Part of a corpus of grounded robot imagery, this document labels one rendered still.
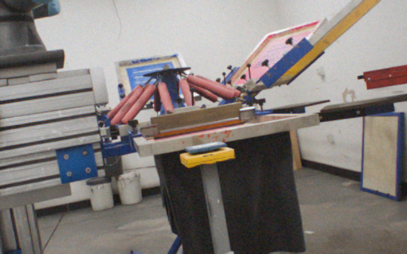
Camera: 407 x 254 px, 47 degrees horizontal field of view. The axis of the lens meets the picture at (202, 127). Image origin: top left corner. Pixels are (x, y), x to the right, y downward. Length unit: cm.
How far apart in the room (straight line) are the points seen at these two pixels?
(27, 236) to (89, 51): 492
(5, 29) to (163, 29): 516
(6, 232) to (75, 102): 46
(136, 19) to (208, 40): 97
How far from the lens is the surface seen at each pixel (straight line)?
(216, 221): 130
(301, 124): 155
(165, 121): 203
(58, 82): 117
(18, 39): 119
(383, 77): 244
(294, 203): 166
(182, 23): 633
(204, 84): 273
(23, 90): 117
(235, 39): 644
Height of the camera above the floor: 109
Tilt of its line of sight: 3 degrees down
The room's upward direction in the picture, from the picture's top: 9 degrees counter-clockwise
